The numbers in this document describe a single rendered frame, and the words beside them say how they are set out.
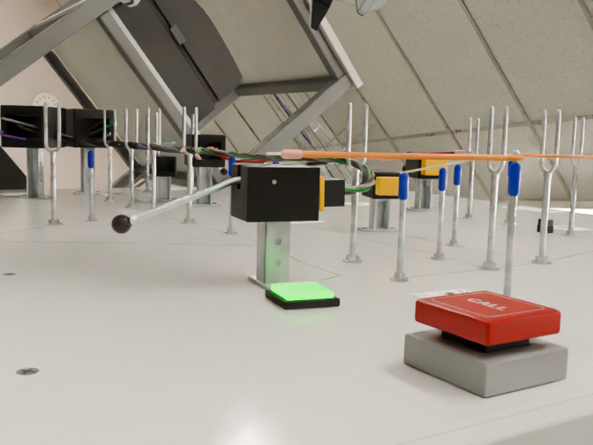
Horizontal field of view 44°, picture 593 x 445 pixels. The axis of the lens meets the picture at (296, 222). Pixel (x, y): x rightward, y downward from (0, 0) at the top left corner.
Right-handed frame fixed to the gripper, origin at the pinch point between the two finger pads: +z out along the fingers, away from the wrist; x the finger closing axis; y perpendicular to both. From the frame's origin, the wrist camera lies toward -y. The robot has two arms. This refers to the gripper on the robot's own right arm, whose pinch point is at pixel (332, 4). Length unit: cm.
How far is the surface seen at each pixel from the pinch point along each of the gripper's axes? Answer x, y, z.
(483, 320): -24.6, 4.7, 17.3
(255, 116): 528, 150, -73
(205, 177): 58, 12, 13
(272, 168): -2.1, 0.4, 13.2
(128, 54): 97, -3, -4
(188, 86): 107, 13, -6
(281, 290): -6.4, 3.2, 20.7
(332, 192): -1.4, 5.7, 12.7
